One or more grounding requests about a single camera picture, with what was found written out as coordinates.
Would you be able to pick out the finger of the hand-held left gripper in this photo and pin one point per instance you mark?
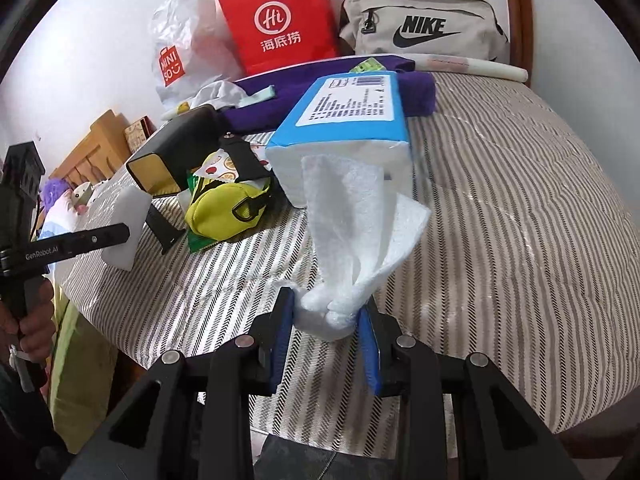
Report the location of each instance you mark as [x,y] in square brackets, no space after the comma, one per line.
[95,238]

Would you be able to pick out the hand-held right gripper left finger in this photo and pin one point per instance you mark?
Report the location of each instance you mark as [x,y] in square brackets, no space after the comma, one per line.
[281,345]

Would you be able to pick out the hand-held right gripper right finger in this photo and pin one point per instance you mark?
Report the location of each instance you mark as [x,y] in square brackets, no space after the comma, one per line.
[371,360]

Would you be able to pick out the white sponge block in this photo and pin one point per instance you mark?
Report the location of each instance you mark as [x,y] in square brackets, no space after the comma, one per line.
[125,205]

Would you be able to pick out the yellow sock with black stripes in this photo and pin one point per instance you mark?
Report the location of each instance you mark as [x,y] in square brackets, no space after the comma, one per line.
[210,215]

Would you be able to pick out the white tissue sheet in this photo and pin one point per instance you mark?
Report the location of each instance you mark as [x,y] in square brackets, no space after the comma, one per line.
[340,240]

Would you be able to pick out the blue tissue pack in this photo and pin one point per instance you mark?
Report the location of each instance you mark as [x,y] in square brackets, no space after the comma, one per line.
[345,105]

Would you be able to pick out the person's left hand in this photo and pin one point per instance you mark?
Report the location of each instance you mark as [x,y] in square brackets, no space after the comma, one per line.
[31,327]

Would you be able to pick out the purple plush toy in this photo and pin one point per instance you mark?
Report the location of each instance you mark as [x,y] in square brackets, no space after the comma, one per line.
[52,192]

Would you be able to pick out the white plush toy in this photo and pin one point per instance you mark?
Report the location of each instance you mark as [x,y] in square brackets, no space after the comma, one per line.
[80,196]

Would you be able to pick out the light blue cloth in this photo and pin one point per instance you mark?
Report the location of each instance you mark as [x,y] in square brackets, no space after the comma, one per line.
[50,232]

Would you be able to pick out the light wooden furniture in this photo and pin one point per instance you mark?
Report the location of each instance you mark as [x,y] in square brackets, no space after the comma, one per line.
[100,145]

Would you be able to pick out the small patterned box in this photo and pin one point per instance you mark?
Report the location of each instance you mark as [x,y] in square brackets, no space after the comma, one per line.
[137,135]

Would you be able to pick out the green packet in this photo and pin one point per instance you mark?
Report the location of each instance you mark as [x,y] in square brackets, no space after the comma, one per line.
[192,182]

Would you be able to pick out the dark box with gold end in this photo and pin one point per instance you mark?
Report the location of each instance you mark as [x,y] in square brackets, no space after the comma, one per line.
[175,145]

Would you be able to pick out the yellow-green cloth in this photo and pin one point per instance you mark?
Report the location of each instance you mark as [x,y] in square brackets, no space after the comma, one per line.
[70,385]

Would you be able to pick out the white cloth with yellow print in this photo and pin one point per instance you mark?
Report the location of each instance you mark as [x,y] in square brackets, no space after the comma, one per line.
[181,107]

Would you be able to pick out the striped bed cover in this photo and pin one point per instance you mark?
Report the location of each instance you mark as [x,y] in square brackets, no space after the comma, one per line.
[500,210]

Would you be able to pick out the white plastic bag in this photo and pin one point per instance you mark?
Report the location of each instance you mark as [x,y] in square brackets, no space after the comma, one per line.
[175,35]

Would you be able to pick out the mint green strip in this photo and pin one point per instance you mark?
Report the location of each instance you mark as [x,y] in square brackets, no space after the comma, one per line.
[260,94]

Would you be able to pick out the purple towel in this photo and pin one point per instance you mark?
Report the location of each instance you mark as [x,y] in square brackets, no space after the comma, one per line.
[300,87]

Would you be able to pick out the red paper bag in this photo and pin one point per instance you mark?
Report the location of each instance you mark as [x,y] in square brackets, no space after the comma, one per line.
[240,25]

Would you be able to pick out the white socks with green label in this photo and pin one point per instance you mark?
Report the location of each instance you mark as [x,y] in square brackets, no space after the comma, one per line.
[367,64]

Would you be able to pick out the white paper roll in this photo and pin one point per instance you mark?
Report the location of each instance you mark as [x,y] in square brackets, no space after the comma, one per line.
[480,66]

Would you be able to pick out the beige waist bag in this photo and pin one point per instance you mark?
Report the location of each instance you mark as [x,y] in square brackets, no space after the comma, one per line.
[475,35]

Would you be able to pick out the brown wooden headboard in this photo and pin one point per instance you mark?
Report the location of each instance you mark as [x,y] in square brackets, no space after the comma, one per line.
[520,10]

